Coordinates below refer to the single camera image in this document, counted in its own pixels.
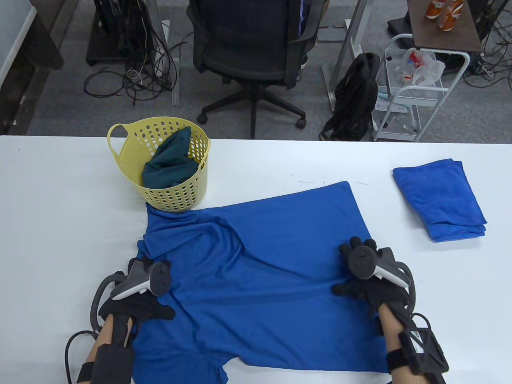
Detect person's right hand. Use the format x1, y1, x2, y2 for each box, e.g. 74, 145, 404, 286
332, 237, 410, 317

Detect person's left hand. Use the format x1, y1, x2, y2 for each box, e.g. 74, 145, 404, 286
98, 258, 176, 322

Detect blue terry towel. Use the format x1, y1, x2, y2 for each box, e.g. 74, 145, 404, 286
427, 223, 487, 243
393, 159, 487, 236

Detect yellow laundry basket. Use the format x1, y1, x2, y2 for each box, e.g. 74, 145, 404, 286
107, 116, 211, 214

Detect blue clothes shirt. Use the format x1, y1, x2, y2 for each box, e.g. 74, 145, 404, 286
132, 181, 390, 384

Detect dark teal clothes garment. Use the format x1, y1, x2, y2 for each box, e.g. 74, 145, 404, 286
142, 127, 199, 188

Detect black forearm box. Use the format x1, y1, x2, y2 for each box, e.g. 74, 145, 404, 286
77, 345, 134, 384

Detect person's right forearm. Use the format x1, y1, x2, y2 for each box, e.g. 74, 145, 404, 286
376, 303, 420, 384

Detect grey handheld controller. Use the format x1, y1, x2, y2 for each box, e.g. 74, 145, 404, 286
90, 258, 173, 332
347, 246, 416, 316

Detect black backpack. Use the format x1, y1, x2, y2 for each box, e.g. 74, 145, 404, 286
319, 52, 380, 141

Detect white utility cart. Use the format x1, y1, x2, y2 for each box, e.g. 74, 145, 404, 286
371, 33, 471, 142

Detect white plastic bag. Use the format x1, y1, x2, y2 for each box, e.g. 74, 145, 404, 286
394, 47, 446, 88

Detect white metal desk leg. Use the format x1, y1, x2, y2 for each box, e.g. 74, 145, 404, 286
160, 0, 180, 106

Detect silver metal desk leg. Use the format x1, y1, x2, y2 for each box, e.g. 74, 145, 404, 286
322, 0, 374, 112

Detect grey metal foot plate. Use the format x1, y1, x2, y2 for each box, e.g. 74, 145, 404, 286
318, 26, 348, 42

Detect brown side table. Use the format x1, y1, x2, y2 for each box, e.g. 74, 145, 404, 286
407, 0, 483, 54

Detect black flat stand base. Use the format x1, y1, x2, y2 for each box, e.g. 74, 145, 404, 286
387, 16, 413, 35

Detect orange drink bottle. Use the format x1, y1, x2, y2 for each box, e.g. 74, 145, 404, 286
425, 0, 446, 20
437, 0, 464, 32

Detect black computer tower stand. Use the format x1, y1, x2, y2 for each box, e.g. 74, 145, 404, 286
86, 0, 156, 66

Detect black office chair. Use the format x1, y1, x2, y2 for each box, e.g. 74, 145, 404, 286
187, 0, 326, 140

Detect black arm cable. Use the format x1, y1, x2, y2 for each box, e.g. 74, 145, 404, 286
65, 330, 100, 384
411, 313, 432, 332

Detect black forearm strap mount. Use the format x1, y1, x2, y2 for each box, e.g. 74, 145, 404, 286
386, 326, 449, 376

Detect tangle of black floor cables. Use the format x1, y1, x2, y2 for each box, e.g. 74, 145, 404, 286
83, 0, 192, 106

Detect bundle of floor cables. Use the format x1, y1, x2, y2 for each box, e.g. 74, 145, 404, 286
463, 0, 512, 89

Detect white desk with dark frame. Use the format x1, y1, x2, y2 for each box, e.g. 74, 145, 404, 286
0, 0, 64, 134

